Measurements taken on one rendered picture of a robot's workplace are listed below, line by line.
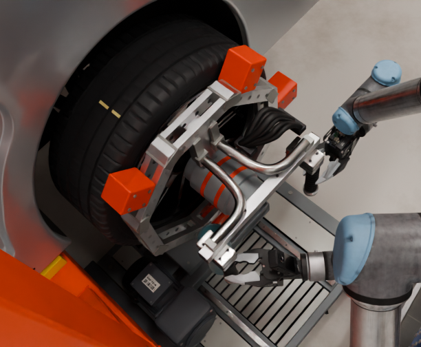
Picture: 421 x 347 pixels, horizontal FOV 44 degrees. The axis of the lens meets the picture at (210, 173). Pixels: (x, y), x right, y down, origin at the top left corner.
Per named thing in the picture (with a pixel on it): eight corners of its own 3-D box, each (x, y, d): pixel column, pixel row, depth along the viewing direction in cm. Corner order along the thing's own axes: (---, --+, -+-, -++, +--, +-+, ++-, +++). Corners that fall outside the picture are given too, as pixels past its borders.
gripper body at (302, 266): (261, 288, 140) (307, 286, 139) (260, 280, 132) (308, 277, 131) (259, 260, 143) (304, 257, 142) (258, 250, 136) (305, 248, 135)
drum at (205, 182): (217, 155, 157) (212, 131, 144) (272, 197, 149) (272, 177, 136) (185, 188, 153) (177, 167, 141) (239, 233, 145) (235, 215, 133)
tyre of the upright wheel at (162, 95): (208, -35, 141) (7, 112, 118) (276, 5, 132) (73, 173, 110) (217, 113, 198) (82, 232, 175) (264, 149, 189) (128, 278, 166)
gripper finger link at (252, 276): (228, 292, 139) (262, 285, 139) (225, 287, 134) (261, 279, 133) (225, 281, 140) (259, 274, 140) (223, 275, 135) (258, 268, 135)
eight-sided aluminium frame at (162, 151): (264, 142, 179) (258, 37, 131) (279, 153, 177) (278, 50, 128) (152, 259, 166) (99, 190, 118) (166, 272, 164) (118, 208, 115)
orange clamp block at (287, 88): (258, 102, 159) (278, 83, 161) (278, 116, 156) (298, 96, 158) (257, 89, 152) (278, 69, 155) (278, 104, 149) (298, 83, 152)
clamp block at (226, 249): (211, 235, 133) (208, 228, 129) (238, 257, 130) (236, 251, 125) (197, 249, 132) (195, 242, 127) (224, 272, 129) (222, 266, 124)
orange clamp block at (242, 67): (233, 74, 135) (244, 43, 130) (256, 90, 132) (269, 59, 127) (216, 80, 130) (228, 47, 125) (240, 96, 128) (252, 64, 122)
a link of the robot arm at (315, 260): (325, 276, 131) (322, 245, 134) (307, 277, 131) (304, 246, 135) (323, 284, 137) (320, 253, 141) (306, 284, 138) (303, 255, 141)
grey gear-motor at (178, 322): (152, 255, 219) (131, 227, 188) (225, 324, 204) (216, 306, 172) (121, 288, 215) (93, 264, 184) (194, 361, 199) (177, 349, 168)
